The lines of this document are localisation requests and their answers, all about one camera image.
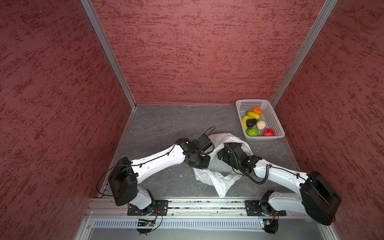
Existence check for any white plastic bag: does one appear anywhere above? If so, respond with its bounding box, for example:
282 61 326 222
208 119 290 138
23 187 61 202
193 133 253 198

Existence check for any green fruit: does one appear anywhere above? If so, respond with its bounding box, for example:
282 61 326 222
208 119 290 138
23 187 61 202
246 129 259 137

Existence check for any dark avocado fruit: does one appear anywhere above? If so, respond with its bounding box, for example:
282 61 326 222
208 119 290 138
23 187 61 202
247 118 258 128

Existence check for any yellow banana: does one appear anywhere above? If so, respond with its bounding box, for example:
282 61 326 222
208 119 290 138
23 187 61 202
242 116 251 130

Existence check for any beige ginger root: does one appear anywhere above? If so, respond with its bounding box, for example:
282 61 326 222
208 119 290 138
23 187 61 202
256 120 267 130

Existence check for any red fruit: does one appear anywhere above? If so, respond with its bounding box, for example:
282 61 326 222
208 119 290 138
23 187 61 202
263 129 275 137

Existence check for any yellow fruit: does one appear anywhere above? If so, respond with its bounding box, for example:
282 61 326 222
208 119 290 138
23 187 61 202
246 111 261 120

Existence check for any orange fruit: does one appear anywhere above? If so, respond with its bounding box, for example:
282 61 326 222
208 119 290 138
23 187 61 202
253 108 263 115

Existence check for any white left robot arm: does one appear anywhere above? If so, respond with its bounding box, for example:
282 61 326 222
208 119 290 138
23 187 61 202
107 134 215 212

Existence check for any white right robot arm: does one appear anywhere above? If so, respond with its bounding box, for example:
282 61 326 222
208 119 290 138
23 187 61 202
217 143 342 226

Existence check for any white perforated plastic basket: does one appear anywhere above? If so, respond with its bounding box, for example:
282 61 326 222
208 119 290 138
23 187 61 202
236 99 285 142

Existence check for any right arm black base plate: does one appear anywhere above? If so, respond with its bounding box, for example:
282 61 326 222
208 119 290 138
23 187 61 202
245 200 287 217

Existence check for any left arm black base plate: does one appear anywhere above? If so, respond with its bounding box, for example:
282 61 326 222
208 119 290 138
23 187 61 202
127 200 169 217

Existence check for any white slotted cable duct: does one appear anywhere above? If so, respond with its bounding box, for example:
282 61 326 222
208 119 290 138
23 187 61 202
92 218 264 231

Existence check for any aluminium front mounting rail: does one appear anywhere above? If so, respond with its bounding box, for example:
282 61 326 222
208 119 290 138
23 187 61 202
86 196 329 218

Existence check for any aluminium right corner post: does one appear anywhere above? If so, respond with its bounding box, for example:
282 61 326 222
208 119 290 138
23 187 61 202
271 0 338 107

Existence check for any aluminium corner post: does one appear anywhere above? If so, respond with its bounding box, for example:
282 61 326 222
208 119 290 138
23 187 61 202
81 0 137 111
271 0 338 107

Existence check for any aluminium left corner post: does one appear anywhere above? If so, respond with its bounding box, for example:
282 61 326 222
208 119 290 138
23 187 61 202
81 0 137 111

